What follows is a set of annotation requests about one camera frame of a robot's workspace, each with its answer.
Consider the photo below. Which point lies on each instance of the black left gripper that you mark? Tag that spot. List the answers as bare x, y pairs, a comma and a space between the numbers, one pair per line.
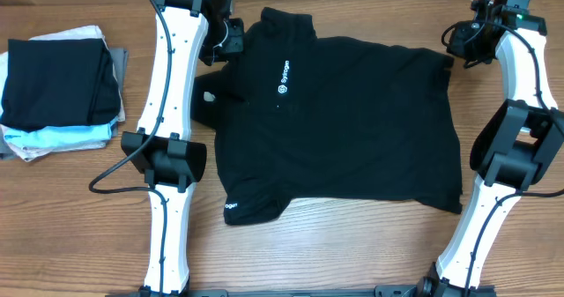
235, 47

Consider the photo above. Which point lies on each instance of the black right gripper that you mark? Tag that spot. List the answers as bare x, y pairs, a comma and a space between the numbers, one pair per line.
455, 47

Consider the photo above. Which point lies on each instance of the black polo shirt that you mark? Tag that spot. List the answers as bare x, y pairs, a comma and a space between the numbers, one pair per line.
298, 116

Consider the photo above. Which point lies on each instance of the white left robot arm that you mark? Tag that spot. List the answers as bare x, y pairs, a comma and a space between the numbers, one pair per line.
187, 32

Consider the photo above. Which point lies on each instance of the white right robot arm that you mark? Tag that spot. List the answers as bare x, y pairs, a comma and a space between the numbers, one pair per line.
510, 154

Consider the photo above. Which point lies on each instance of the folded light blue shirt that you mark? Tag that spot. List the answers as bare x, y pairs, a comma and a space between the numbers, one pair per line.
52, 137

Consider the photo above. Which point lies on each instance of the folded black shirt on stack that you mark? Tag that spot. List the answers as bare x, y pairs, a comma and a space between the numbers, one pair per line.
59, 83

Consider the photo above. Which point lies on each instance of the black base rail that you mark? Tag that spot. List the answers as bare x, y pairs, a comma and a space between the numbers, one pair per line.
286, 293

